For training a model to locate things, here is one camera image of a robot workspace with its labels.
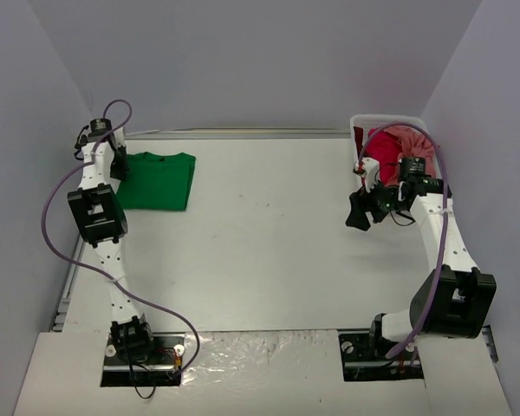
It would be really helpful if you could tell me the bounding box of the green t shirt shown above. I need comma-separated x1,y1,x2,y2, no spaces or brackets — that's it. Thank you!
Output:
116,152,196,211

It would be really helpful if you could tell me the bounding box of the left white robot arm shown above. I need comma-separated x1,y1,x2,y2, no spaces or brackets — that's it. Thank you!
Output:
67,117,157,362

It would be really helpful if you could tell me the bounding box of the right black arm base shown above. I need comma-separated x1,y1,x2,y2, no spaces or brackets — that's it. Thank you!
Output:
338,329,424,382

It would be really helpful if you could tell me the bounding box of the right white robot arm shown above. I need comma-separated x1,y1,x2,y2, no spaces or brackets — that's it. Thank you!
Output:
346,157,497,358

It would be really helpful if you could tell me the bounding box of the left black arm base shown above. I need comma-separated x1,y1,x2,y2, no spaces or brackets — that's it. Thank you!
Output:
101,334,185,387

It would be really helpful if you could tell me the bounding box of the red t shirt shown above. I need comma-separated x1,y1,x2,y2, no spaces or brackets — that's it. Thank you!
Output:
362,127,406,186

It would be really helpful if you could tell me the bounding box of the pink t shirt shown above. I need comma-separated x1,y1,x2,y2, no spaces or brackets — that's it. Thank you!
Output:
384,126,437,178

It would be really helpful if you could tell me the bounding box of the white plastic basket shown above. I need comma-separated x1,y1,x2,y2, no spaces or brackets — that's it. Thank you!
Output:
350,114,440,186

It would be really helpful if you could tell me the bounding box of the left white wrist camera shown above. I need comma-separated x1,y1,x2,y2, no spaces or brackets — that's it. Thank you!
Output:
111,127,126,148

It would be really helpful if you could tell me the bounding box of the black loop cable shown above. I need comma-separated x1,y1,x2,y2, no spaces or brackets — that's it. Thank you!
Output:
127,363,157,400

